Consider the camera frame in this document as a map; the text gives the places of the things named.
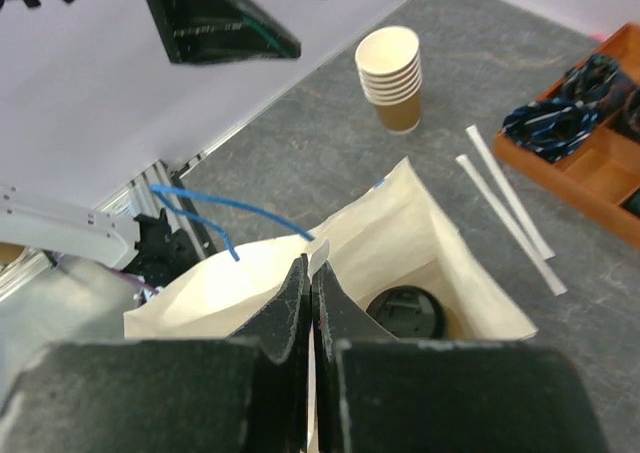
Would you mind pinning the paper straw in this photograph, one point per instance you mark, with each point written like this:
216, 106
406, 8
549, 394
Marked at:
317, 258
552, 280
509, 193

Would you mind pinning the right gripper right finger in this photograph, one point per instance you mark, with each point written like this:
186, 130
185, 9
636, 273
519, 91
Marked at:
377, 393

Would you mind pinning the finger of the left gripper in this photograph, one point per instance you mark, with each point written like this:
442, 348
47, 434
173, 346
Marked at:
220, 31

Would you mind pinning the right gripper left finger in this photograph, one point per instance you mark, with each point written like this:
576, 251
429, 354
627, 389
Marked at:
243, 393

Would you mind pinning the orange wooden compartment tray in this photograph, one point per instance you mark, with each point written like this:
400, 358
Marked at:
601, 179

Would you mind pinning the black coffee cup lid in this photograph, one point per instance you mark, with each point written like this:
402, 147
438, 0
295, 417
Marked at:
409, 312

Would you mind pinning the brown pulp cup carrier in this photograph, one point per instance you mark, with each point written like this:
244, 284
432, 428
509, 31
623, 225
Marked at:
455, 329

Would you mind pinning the stack of paper cups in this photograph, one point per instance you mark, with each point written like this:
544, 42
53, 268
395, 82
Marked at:
390, 73

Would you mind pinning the dark rolled tie left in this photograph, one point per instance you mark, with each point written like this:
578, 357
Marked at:
606, 89

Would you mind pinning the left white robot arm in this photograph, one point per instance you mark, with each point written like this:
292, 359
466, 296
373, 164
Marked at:
100, 97

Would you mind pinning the blue striped rolled tie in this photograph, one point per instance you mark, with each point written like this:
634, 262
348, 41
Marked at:
552, 129

